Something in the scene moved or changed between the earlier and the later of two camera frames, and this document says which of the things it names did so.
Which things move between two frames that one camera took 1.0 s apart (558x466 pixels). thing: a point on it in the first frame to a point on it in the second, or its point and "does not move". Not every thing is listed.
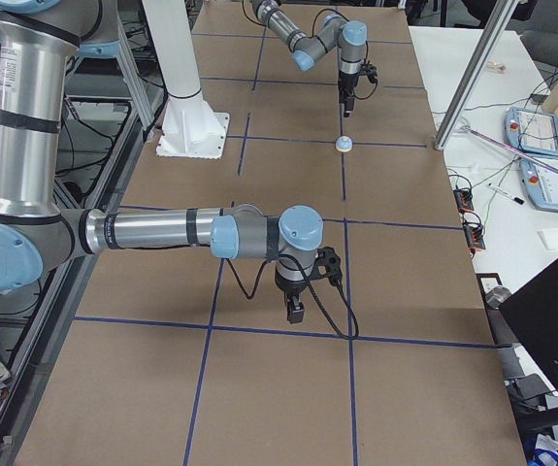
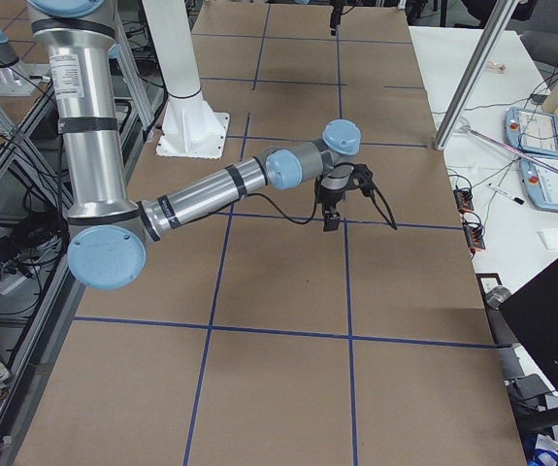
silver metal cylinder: x=496 y=295 does not move
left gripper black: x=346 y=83 to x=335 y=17
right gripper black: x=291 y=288 to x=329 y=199
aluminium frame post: x=475 y=71 does not move
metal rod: x=527 y=156 does not move
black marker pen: x=506 y=193 does not move
